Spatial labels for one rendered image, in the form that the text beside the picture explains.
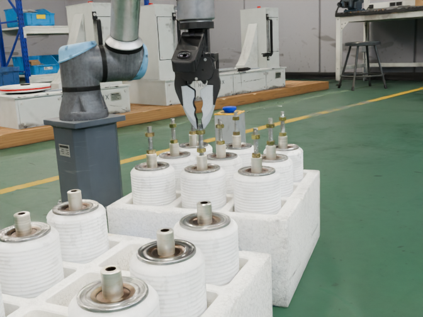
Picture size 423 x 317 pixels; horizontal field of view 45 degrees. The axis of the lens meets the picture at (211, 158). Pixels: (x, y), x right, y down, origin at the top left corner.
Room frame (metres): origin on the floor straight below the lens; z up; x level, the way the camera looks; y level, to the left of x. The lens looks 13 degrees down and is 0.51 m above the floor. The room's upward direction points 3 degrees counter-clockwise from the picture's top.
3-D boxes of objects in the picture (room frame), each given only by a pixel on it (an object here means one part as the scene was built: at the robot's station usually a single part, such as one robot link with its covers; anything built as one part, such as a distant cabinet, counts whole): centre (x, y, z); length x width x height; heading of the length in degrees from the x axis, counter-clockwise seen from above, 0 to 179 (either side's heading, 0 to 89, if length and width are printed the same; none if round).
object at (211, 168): (1.04, 0.02, 0.25); 0.08 x 0.08 x 0.01
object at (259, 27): (4.46, -0.01, 0.45); 1.51 x 0.57 x 0.74; 136
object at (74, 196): (0.81, 0.23, 0.26); 0.02 x 0.02 x 0.03
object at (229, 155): (1.15, -0.02, 0.25); 0.08 x 0.08 x 0.01
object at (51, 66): (6.12, 1.99, 0.36); 0.50 x 0.38 x 0.21; 48
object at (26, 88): (3.22, 1.13, 0.29); 0.30 x 0.30 x 0.06
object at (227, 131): (1.45, -0.06, 0.16); 0.07 x 0.07 x 0.31; 69
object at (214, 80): (1.04, 0.00, 0.43); 0.05 x 0.02 x 0.09; 80
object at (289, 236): (1.15, -0.02, 0.09); 0.39 x 0.39 x 0.18; 69
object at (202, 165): (1.04, 0.02, 0.26); 0.02 x 0.02 x 0.03
